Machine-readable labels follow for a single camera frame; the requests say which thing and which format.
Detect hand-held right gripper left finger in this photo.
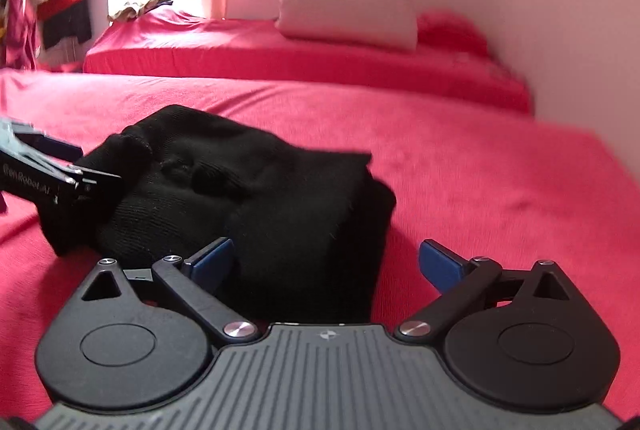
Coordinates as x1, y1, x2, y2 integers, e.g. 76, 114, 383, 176
80, 237, 262, 344

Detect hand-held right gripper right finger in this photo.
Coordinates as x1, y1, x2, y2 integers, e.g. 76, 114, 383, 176
394, 238, 576, 342

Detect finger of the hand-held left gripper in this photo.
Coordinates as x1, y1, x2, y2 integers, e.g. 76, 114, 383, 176
16, 132, 85, 165
62, 162, 127, 211

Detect black pants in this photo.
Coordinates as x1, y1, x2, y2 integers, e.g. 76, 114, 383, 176
42, 104, 399, 327

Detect brown patterned cloth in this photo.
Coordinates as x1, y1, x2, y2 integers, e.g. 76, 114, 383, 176
107, 0, 174, 23

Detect narrow bed with red sheet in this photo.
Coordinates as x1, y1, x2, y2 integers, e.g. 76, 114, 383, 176
82, 6, 534, 116

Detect red pillow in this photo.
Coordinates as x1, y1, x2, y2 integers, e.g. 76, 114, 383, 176
415, 8, 492, 59

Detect white pillow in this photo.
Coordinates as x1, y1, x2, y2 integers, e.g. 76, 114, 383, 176
274, 0, 420, 55

